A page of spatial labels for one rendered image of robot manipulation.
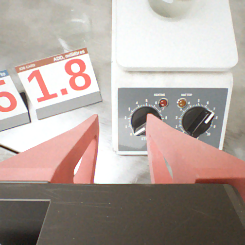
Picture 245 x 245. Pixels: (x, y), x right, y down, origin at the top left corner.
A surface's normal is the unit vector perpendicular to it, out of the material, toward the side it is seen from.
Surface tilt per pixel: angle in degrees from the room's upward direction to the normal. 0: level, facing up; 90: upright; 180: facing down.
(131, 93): 30
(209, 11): 0
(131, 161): 0
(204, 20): 0
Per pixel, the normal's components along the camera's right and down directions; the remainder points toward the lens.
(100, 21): 0.01, -0.22
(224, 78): 0.01, 0.29
